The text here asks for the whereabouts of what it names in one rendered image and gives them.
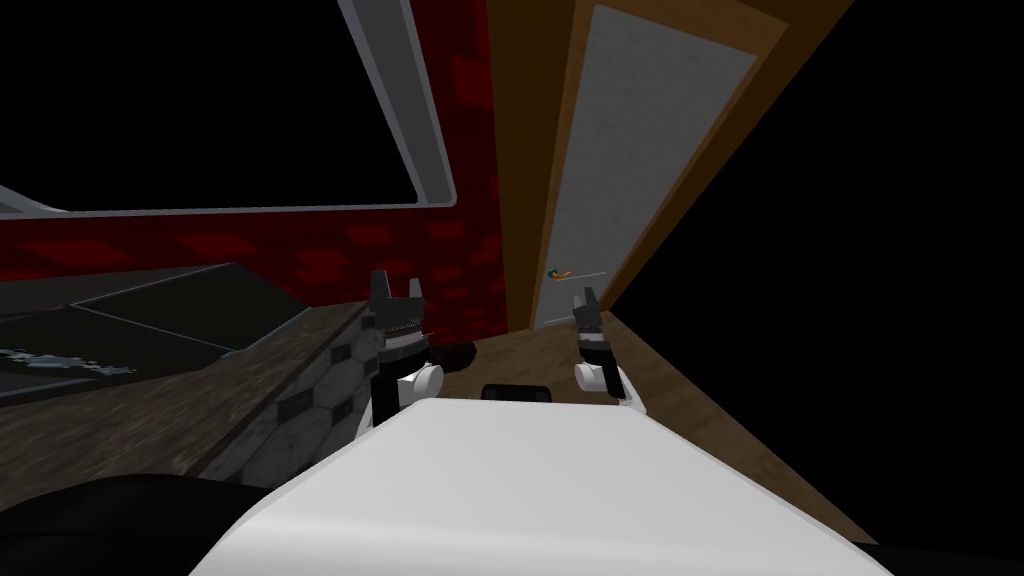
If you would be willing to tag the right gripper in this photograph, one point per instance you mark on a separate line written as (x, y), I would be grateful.
(590, 322)

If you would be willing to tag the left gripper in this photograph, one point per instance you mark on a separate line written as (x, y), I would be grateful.
(396, 312)

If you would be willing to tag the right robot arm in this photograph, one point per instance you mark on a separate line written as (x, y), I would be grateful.
(598, 368)

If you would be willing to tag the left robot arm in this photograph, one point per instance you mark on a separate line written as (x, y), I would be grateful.
(398, 376)

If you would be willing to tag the dark round object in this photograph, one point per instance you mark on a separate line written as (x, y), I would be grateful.
(456, 357)

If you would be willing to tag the grey door leaf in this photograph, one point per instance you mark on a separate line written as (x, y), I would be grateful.
(640, 160)

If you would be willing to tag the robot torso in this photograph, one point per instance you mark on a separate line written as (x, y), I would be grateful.
(544, 496)

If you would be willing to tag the grey framed window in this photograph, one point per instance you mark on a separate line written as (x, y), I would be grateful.
(240, 104)

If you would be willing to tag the wooden kitchen counter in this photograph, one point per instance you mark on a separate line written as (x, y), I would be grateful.
(160, 416)

